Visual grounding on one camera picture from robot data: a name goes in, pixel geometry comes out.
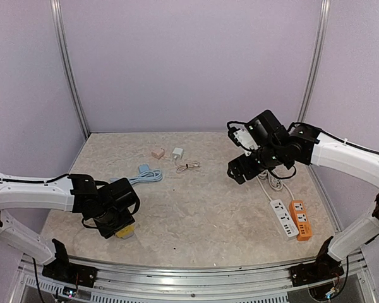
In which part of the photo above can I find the right aluminium post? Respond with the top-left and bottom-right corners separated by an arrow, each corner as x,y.
297,0 -> 331,122

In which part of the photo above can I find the orange power strip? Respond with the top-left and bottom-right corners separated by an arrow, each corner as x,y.
289,200 -> 313,242

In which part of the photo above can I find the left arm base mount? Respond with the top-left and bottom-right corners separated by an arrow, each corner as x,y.
42,254 -> 98,288

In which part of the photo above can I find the white power strip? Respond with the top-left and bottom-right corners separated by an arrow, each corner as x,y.
269,199 -> 299,241

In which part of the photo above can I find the white usb charger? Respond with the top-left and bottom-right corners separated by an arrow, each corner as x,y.
171,147 -> 184,160

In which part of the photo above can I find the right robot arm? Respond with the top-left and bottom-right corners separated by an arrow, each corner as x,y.
226,110 -> 379,280

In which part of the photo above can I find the pinkish white charging cable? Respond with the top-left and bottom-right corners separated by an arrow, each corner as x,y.
173,159 -> 202,174

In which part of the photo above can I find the aluminium front rail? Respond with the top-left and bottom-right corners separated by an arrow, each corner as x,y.
17,251 -> 372,303

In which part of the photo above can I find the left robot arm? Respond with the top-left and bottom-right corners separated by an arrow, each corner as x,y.
0,173 -> 140,281

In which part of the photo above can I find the aluminium post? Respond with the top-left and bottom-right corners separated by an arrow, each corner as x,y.
297,0 -> 331,122
50,0 -> 91,140

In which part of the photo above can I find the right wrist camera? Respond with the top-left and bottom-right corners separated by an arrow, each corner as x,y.
228,126 -> 258,157

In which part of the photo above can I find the pink plug adapter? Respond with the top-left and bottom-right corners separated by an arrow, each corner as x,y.
151,148 -> 165,159

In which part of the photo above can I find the left aluminium post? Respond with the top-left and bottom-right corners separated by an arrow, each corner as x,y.
50,0 -> 91,140

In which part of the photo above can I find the yellow cube socket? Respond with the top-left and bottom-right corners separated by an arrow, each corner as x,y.
115,225 -> 135,239

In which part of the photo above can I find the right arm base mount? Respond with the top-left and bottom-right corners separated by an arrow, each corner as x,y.
289,251 -> 344,287

